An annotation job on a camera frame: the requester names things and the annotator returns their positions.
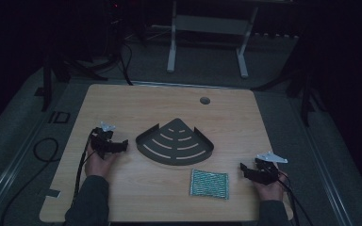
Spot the dark grey corner shelf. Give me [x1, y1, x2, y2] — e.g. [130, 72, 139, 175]
[135, 117, 215, 167]

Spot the hand-held gripper cable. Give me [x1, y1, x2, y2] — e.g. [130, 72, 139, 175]
[72, 131, 96, 206]
[276, 169, 316, 226]

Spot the green silver scouring cloth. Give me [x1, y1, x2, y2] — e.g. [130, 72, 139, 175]
[189, 168, 231, 201]

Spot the black tripod stand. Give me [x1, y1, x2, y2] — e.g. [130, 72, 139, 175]
[250, 40, 329, 128]
[33, 46, 109, 113]

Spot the person's right hand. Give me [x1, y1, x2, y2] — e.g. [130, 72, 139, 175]
[253, 173, 288, 202]

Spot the left hand-held gripper cable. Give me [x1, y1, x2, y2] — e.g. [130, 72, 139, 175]
[72, 131, 96, 206]

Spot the right hand-held gripper cable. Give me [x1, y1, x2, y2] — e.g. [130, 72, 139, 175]
[276, 169, 316, 226]

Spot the person's left hand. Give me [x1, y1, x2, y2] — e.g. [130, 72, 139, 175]
[84, 141, 120, 179]

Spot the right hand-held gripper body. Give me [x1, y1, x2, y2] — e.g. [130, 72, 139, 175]
[253, 152, 288, 186]

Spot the white metal desk frame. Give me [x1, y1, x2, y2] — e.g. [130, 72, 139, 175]
[166, 0, 259, 80]

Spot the black floor cable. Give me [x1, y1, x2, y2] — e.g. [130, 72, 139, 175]
[0, 137, 61, 226]
[118, 40, 135, 87]

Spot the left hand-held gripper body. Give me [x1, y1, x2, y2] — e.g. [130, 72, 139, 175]
[90, 121, 117, 160]

